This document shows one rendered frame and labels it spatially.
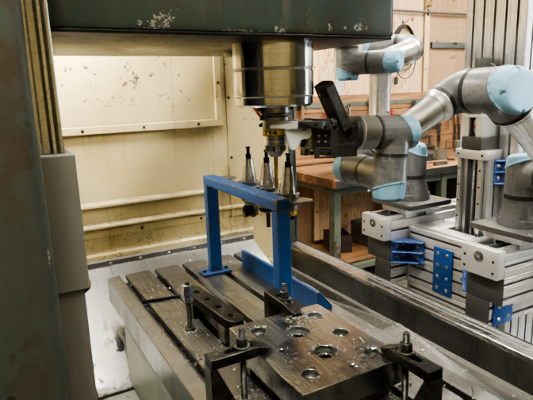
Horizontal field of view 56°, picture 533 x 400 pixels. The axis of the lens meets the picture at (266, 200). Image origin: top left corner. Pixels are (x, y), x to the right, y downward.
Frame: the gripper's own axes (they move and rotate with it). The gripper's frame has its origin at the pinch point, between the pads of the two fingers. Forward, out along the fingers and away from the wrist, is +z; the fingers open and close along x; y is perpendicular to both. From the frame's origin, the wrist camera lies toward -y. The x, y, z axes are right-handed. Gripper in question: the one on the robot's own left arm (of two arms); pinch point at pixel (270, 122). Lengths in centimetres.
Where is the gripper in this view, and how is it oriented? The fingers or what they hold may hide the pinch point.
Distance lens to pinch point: 103.6
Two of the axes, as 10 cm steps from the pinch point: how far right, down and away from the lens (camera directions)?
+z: -9.3, 0.6, -3.6
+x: -3.7, -1.8, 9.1
